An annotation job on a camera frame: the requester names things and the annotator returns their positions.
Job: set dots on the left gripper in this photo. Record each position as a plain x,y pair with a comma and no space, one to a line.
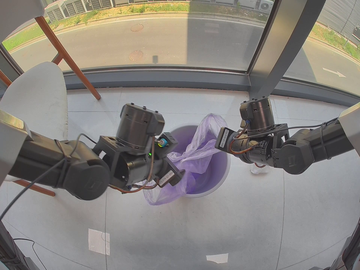
166,170

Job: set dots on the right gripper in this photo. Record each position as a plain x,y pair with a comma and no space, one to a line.
253,153

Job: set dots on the purple plastic bag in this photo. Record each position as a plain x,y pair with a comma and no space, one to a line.
205,134

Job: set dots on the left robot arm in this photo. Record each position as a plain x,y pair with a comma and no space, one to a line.
56,162

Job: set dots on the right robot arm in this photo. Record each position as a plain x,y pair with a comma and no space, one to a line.
303,148

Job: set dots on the white trash bin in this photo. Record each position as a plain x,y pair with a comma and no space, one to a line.
202,193

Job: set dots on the crumpled white paper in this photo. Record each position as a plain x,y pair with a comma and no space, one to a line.
257,171

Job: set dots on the window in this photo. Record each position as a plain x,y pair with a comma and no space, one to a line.
168,44

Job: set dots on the white chair wooden legs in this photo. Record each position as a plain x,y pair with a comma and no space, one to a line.
36,100

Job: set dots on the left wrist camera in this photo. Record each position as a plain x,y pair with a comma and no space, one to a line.
170,141

